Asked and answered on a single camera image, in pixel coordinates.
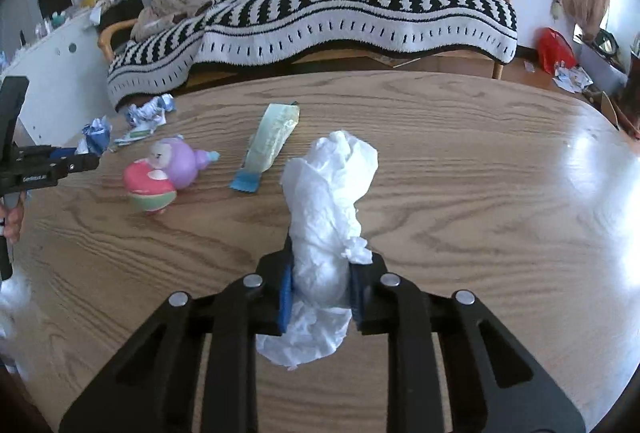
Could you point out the printed paper wad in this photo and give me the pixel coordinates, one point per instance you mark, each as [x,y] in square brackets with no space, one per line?
[143,121]

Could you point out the white tissue paper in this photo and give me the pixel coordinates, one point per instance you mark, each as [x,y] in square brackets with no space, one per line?
[321,190]

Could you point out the brown plush blanket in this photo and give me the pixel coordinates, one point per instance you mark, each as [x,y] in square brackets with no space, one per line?
[162,15]

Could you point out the black white striped sofa blanket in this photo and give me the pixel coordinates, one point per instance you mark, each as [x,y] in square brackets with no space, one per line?
[238,34]

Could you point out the purple pink tumbler toy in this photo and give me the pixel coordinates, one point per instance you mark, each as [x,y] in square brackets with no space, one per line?
[153,182]

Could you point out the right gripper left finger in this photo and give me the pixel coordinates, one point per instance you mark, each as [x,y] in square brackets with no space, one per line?
[149,384]

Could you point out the white cabinet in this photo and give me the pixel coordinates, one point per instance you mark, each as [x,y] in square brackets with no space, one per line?
[67,82]

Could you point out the potted green plant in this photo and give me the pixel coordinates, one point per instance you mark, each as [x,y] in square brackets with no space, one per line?
[627,102]

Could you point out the red plastic bag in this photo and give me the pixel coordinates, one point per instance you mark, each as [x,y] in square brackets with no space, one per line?
[553,51]

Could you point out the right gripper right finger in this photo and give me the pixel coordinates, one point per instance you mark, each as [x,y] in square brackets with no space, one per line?
[450,358]

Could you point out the wooden sofa frame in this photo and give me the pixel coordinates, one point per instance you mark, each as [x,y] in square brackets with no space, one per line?
[321,57]

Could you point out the person left hand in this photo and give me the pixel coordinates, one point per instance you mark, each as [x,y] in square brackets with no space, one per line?
[12,217]

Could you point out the green blue snack wrapper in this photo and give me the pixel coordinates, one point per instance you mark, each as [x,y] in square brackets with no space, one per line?
[277,124]

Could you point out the scattered papers on floor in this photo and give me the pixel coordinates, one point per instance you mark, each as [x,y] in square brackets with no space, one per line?
[572,80]

